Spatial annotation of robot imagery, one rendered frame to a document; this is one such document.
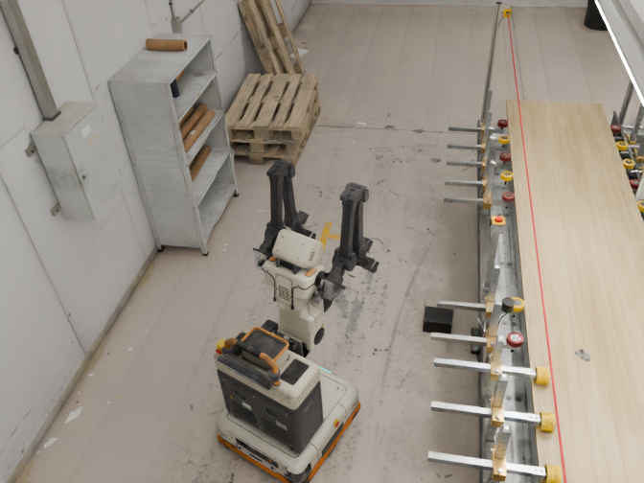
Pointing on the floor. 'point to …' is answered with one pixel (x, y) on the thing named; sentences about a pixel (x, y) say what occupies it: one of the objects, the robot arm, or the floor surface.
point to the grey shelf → (195, 68)
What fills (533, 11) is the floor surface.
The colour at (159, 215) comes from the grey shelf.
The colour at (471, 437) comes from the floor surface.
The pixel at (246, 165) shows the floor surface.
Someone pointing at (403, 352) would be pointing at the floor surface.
